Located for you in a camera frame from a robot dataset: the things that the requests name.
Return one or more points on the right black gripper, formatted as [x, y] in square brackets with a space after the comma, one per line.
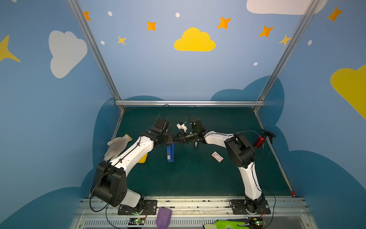
[189, 136]

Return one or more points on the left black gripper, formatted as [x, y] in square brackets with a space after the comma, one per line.
[171, 137]

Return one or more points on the red white staple box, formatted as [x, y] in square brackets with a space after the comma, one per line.
[217, 157]

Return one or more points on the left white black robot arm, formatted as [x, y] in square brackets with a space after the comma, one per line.
[110, 179]

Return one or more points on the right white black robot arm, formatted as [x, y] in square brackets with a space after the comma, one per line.
[241, 153]

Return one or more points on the yellow plastic scoop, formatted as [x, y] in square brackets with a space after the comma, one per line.
[143, 159]

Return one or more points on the white knit work glove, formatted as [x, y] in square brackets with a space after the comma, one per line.
[116, 146]

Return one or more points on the red spray bottle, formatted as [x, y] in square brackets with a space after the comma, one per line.
[263, 137]

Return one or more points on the left green circuit board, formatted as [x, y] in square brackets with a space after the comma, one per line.
[136, 221]

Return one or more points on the green circuit board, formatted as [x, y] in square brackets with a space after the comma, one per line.
[136, 221]
[256, 222]

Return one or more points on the green work glove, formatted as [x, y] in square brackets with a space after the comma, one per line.
[225, 224]

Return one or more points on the right green circuit board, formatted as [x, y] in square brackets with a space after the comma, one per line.
[256, 222]

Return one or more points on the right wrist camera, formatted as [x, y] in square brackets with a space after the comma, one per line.
[197, 126]

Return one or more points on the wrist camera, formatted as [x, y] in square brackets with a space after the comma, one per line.
[197, 126]
[160, 126]

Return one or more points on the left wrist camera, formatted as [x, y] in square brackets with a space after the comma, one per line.
[160, 126]

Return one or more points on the aluminium frame rear crossbar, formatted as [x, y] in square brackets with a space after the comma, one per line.
[189, 103]

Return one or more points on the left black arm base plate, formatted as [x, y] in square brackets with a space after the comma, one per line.
[143, 207]

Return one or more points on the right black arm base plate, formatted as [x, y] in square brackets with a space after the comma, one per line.
[249, 207]

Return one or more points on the aluminium frame left post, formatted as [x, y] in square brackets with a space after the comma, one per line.
[80, 17]

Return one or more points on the aluminium frame post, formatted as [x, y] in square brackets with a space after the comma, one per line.
[296, 36]
[80, 17]

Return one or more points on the aluminium front rail bed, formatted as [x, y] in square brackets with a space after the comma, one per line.
[194, 213]

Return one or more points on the aluminium frame right post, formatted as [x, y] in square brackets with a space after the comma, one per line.
[296, 36]

